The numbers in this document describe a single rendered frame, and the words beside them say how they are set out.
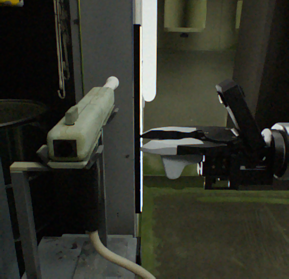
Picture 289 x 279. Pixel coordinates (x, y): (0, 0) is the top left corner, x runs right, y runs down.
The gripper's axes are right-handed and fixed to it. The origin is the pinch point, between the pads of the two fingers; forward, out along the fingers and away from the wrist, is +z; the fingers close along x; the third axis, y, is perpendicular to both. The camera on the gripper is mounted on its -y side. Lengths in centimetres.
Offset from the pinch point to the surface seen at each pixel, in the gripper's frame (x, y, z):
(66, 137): -12.4, -4.3, 9.4
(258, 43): 87, -11, -46
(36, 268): -10.6, 16.1, 15.8
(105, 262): 5.9, 29.6, 8.7
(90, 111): -2.9, -5.0, 8.2
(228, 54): 234, 4, -70
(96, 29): 47, -16, 15
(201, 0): 202, -38, -39
